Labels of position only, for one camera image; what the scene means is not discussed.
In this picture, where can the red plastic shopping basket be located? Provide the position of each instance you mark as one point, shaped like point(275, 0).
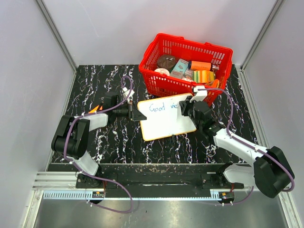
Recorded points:
point(163, 85)

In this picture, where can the brown round chocolate item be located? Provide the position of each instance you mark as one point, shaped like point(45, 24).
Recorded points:
point(166, 61)

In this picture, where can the pink white round item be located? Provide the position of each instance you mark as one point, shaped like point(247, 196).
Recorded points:
point(162, 71)

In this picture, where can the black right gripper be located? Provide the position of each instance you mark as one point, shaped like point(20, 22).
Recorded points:
point(183, 104)

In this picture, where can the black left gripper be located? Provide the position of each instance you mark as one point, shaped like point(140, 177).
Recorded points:
point(133, 113)

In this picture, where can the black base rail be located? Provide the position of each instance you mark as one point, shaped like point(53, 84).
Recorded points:
point(159, 180)

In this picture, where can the striped sponge pack in basket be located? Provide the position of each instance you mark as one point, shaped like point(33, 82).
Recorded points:
point(203, 76)

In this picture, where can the wrist camera white grey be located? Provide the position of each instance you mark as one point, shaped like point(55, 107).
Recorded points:
point(127, 94)
point(200, 93)

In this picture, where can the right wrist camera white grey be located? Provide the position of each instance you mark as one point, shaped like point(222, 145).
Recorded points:
point(200, 93)

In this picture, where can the orange green sponge pack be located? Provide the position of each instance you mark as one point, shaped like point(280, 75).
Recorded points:
point(96, 109)

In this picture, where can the teal white small box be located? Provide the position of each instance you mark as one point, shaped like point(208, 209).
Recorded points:
point(179, 69)

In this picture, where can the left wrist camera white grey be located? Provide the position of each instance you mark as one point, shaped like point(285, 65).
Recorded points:
point(127, 94)

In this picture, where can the white board yellow frame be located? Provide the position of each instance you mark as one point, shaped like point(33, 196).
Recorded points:
point(164, 118)

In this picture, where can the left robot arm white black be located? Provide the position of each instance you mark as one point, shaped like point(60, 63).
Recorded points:
point(71, 136)

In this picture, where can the orange bottle blue cap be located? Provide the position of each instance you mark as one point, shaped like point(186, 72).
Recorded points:
point(197, 65)

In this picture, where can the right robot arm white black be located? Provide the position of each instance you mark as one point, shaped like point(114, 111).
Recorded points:
point(267, 168)

